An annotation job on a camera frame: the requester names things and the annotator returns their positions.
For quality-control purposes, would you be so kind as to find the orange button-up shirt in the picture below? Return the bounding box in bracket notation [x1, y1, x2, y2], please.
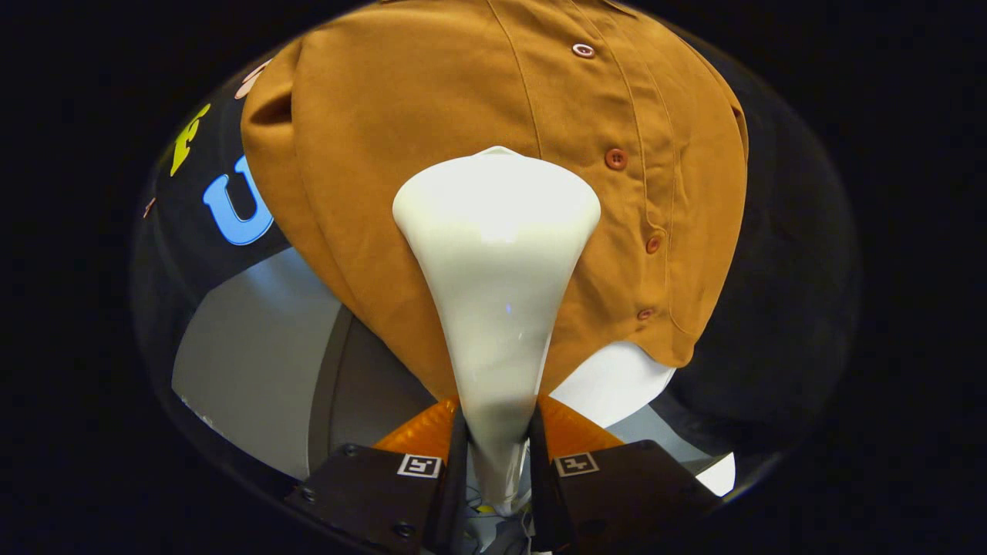
[241, 0, 750, 402]

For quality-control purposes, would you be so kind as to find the white garment steamer head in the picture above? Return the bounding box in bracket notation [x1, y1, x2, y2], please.
[392, 145, 602, 517]

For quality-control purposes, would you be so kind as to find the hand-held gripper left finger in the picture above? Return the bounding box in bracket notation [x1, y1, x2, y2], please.
[284, 396, 470, 555]

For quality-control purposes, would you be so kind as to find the white mannequin torso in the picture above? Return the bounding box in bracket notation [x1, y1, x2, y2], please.
[550, 339, 678, 429]

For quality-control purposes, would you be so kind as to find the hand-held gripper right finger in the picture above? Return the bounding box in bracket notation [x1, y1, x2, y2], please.
[528, 394, 723, 555]

